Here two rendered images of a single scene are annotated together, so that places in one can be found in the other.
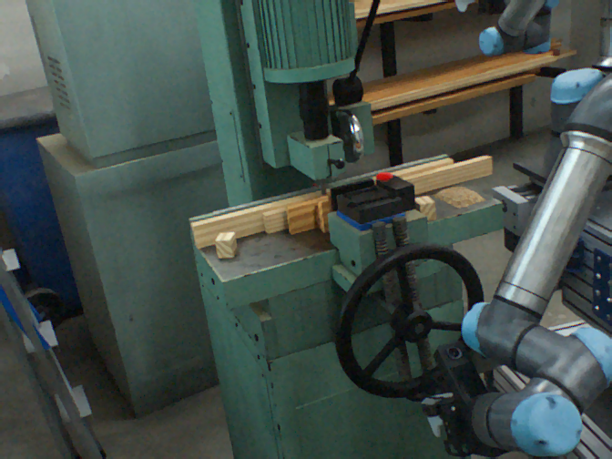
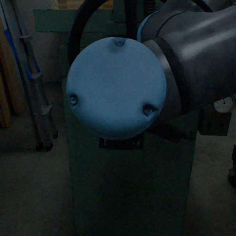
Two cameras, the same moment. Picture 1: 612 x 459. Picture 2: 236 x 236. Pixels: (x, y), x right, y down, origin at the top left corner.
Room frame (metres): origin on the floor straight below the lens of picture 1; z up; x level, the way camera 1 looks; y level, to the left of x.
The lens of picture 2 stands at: (0.56, -0.34, 0.90)
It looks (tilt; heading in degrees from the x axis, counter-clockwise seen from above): 25 degrees down; 23
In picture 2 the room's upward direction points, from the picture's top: straight up
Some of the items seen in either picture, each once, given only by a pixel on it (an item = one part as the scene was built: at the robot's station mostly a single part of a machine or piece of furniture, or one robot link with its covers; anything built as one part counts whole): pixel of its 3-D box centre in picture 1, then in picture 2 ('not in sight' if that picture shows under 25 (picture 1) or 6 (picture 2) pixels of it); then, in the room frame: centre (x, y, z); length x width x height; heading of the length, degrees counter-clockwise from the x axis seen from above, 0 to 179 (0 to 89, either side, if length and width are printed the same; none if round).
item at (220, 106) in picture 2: not in sight; (221, 103); (1.28, -0.36, 0.65); 0.06 x 0.04 x 0.08; 110
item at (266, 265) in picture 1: (360, 243); (140, 20); (1.30, -0.10, 0.87); 0.61 x 0.30 x 0.06; 110
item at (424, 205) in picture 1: (423, 209); not in sight; (1.32, -0.24, 0.92); 0.04 x 0.03 x 0.04; 10
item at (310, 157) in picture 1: (317, 156); not in sight; (1.41, -0.04, 1.03); 0.14 x 0.07 x 0.09; 20
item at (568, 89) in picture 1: (577, 99); not in sight; (1.74, -0.71, 0.98); 0.13 x 0.12 x 0.14; 116
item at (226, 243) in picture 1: (226, 245); (59, 2); (1.26, 0.16, 0.92); 0.04 x 0.03 x 0.04; 169
